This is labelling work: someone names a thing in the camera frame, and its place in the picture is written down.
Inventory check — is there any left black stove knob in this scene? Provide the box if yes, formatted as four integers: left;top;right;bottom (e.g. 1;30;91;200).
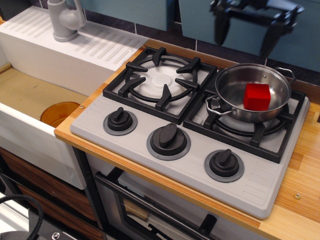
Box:
102;107;138;136

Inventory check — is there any black oven door handle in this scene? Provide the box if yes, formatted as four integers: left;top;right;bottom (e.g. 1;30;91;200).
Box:
94;167;217;240

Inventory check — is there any black stove knob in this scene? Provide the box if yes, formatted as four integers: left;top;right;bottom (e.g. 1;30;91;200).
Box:
146;123;191;161
204;149;245;183
102;107;138;136

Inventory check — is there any black right burner grate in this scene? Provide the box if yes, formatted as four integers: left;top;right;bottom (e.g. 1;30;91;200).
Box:
183;75;310;163

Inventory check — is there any right black stove knob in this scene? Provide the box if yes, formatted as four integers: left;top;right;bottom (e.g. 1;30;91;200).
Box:
204;149;245;183

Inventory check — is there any orange plastic plate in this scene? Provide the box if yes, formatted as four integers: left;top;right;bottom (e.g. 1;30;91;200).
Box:
40;101;80;128

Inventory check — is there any grey toy faucet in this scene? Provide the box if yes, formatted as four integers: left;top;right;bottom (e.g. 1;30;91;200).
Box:
47;0;86;43

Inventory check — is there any middle black stove knob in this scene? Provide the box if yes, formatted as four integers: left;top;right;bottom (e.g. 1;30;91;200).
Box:
146;123;191;161

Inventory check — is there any grey toy stove top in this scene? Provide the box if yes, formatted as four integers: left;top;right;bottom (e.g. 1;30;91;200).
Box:
69;47;311;220

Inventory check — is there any oven door with window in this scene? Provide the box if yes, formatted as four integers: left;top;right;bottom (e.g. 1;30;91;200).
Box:
95;168;255;240

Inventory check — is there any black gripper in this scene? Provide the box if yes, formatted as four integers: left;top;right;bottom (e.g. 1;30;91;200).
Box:
210;0;305;57

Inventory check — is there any white toy sink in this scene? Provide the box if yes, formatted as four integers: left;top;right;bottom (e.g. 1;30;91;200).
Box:
0;6;147;190

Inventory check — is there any black braided cable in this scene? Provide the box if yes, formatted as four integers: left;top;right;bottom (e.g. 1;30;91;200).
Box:
0;194;45;240

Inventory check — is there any stainless steel pan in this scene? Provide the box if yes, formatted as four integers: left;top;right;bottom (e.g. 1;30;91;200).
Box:
205;63;296;123

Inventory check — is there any black left burner grate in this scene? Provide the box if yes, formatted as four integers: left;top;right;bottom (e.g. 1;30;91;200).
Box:
103;47;217;125

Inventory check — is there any wooden drawer front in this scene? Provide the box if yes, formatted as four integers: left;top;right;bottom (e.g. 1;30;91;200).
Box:
0;148;106;240

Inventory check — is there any red cube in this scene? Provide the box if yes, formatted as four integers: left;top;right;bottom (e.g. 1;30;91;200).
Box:
243;83;271;111

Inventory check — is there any black burner grate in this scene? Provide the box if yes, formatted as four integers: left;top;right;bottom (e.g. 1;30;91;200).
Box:
103;47;217;125
183;75;310;163

